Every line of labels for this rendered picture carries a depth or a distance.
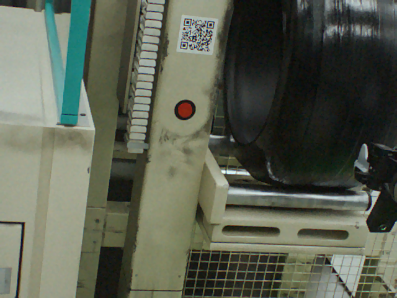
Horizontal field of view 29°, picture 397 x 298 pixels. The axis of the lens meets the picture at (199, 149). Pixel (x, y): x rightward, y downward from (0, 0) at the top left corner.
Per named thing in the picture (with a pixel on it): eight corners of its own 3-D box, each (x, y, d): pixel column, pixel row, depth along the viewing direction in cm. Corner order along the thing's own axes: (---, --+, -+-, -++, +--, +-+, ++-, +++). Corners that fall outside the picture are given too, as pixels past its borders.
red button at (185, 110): (177, 117, 160) (179, 103, 159) (175, 113, 162) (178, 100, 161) (191, 118, 161) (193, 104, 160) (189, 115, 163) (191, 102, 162)
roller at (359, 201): (214, 185, 166) (214, 206, 165) (220, 179, 162) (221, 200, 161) (362, 194, 175) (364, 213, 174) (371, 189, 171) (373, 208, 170)
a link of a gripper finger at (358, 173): (370, 165, 150) (391, 179, 142) (368, 174, 150) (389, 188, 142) (348, 164, 149) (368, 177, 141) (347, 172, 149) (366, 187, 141)
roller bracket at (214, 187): (209, 226, 160) (216, 183, 156) (173, 150, 195) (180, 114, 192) (224, 226, 160) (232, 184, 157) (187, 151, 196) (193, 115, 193)
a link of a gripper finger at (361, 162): (363, 138, 153) (384, 151, 145) (357, 167, 155) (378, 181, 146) (348, 137, 153) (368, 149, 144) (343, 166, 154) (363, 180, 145)
